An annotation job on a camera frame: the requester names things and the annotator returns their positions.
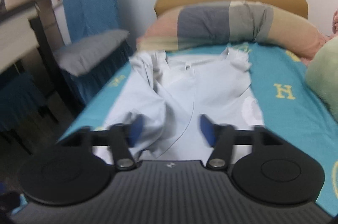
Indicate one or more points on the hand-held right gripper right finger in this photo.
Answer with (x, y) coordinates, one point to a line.
(207, 130)

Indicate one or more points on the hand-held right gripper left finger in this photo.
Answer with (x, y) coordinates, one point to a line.
(136, 131)

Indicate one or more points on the light grey printed t-shirt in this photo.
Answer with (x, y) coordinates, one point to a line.
(179, 86)

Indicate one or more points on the bed with teal printed sheet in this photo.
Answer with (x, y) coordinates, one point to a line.
(285, 118)

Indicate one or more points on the grey seat cushion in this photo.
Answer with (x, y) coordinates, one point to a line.
(89, 51)

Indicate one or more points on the patchwork peach grey pillow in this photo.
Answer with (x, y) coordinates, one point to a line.
(206, 23)

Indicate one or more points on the green printed fleece blanket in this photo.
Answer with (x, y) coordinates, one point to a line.
(324, 76)

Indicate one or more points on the blue covered chair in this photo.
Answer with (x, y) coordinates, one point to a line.
(70, 13)
(97, 2)

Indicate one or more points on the white table with dark legs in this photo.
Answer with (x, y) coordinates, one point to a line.
(15, 39)

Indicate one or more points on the pink fluffy cloth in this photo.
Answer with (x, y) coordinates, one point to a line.
(335, 22)

